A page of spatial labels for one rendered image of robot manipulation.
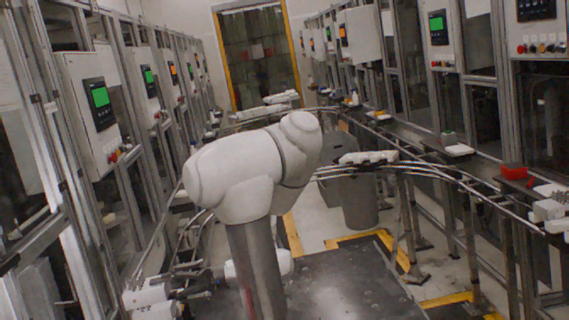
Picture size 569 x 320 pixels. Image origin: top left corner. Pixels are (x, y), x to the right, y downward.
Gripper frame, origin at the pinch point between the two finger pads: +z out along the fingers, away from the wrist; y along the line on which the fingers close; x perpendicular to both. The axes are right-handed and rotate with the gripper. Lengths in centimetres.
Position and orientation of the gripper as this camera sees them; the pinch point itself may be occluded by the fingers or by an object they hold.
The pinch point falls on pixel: (162, 287)
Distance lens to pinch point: 163.6
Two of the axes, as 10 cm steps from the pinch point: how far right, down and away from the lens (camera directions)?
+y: -1.7, -9.6, -2.2
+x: 0.8, 2.1, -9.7
